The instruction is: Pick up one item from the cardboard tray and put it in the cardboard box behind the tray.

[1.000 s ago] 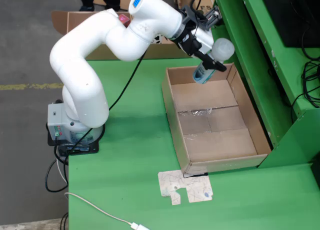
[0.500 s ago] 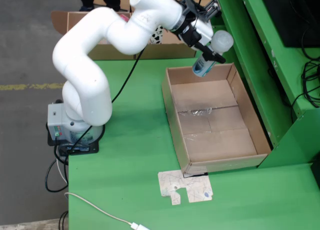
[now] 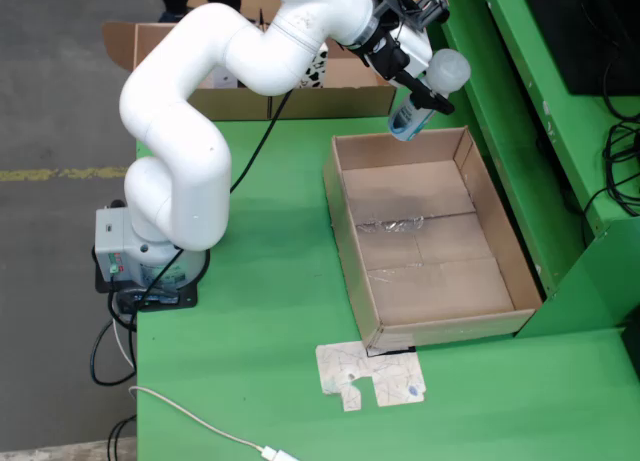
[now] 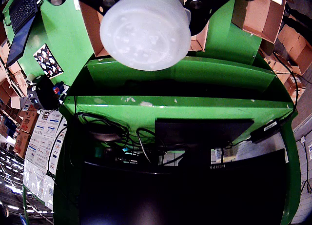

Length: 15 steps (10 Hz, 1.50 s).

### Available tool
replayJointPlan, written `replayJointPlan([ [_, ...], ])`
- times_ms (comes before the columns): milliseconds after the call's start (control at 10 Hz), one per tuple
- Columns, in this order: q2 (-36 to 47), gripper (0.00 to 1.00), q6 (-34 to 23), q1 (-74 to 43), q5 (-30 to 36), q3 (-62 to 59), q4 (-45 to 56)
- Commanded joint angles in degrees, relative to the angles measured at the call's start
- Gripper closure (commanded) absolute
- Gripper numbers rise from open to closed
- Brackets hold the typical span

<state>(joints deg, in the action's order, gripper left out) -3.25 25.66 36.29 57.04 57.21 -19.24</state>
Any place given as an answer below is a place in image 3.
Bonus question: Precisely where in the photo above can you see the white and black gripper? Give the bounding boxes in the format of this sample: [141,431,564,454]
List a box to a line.
[349,23,456,115]

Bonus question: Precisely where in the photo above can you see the translucent bottle with blue label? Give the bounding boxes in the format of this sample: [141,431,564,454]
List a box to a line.
[387,48,472,143]

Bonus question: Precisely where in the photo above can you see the grey robot base unit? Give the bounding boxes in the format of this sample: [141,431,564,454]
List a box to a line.
[93,200,212,288]

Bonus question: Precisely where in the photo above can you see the brown cardboard box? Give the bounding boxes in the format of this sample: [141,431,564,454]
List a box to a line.
[263,40,401,120]
[102,20,274,121]

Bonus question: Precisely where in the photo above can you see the shallow cardboard tray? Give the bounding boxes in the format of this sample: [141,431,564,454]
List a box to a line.
[322,125,545,352]

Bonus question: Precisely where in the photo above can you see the flat cardboard sheets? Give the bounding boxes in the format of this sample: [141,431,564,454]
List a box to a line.
[187,0,281,25]

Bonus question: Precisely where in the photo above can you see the cow print carton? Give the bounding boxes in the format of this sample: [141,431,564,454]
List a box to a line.
[299,45,330,90]

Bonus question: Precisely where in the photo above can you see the black monitor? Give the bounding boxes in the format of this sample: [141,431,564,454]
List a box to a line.
[519,0,640,96]

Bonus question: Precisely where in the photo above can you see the white scribbled paper sticker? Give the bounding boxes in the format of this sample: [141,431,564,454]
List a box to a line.
[315,340,428,412]

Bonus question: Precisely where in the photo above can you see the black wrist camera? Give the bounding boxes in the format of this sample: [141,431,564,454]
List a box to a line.
[414,0,451,30]

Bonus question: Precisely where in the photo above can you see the black monitor cable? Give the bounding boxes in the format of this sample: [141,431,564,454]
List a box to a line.
[602,55,640,122]

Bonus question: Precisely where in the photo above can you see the long black cable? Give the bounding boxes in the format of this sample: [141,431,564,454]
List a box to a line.
[112,88,296,332]

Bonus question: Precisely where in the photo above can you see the black cable bundle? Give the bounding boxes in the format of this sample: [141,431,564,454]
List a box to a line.
[582,120,640,232]

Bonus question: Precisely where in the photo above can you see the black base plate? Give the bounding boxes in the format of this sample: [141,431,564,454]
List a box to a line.
[93,245,200,312]

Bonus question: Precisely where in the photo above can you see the white usb cable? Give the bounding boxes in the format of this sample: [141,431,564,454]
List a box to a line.
[128,385,301,461]

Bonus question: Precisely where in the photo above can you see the thin white wire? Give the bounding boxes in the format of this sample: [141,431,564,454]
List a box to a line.
[112,315,139,377]

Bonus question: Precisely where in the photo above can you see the black looped cable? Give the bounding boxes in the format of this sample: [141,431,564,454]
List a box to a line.
[89,320,139,387]

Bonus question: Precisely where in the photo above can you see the black floor cable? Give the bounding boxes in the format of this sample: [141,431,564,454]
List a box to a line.
[107,413,138,461]

